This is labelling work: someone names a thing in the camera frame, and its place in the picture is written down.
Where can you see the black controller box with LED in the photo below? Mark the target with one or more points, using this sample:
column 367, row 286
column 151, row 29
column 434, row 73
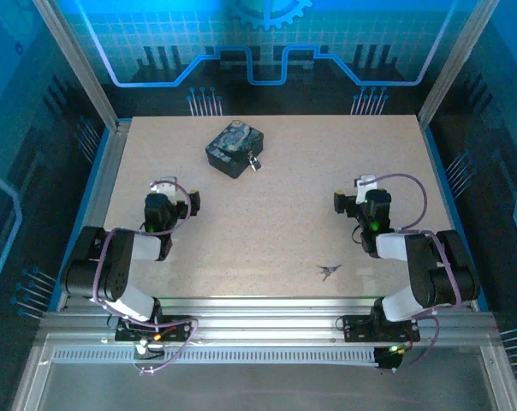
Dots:
column 387, row 359

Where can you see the small silver padlock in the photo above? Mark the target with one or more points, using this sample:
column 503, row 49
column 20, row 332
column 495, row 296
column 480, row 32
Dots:
column 253, row 162

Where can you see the aluminium frame cross rail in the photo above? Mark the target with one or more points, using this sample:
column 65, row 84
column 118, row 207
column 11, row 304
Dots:
column 263, row 312

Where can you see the aluminium frame post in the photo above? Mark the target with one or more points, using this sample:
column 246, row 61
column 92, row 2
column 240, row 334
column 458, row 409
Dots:
column 79, row 64
column 455, row 64

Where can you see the dark box with swirl print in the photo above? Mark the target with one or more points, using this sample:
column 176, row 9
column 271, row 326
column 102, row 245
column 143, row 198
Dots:
column 233, row 145

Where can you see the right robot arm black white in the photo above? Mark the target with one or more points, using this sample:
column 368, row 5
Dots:
column 425, row 265

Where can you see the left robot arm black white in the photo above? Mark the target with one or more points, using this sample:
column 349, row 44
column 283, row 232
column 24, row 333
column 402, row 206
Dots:
column 113, row 265

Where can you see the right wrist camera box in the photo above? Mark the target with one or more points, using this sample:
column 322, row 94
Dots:
column 364, row 182

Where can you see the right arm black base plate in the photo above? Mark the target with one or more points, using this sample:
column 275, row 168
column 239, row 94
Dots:
column 357, row 327

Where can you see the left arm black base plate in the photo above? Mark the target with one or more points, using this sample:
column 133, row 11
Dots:
column 177, row 327

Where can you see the aluminium table side rail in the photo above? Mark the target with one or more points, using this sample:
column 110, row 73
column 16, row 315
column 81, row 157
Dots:
column 100, row 192

